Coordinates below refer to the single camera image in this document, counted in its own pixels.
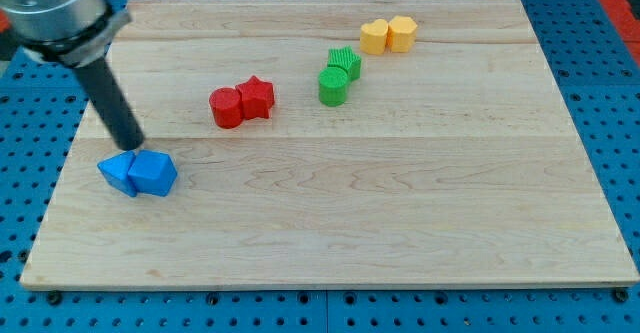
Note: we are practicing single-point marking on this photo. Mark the red star block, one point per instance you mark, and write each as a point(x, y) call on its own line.
point(257, 98)

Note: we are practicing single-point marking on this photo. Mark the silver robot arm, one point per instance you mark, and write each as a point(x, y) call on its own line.
point(74, 33)

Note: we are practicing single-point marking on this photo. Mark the blue triangle block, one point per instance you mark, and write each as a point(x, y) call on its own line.
point(115, 172)

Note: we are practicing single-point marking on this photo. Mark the yellow hexagon block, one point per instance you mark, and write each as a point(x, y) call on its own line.
point(401, 34)

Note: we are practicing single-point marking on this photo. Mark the yellow heart block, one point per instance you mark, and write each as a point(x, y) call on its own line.
point(373, 37)

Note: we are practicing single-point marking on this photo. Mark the red strip at corner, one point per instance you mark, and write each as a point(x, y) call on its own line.
point(624, 15)

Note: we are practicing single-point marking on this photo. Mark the green star block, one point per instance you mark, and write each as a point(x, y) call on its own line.
point(347, 60)

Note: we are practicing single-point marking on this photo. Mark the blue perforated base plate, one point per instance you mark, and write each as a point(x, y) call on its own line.
point(41, 106)

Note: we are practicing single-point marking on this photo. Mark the wooden board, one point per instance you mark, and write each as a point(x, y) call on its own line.
point(455, 165)

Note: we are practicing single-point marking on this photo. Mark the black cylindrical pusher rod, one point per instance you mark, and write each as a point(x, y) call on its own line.
point(107, 98)

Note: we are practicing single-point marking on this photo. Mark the red cylinder block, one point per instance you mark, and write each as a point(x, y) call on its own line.
point(226, 106)

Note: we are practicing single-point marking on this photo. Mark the green cylinder block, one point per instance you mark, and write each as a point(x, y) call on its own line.
point(333, 86)

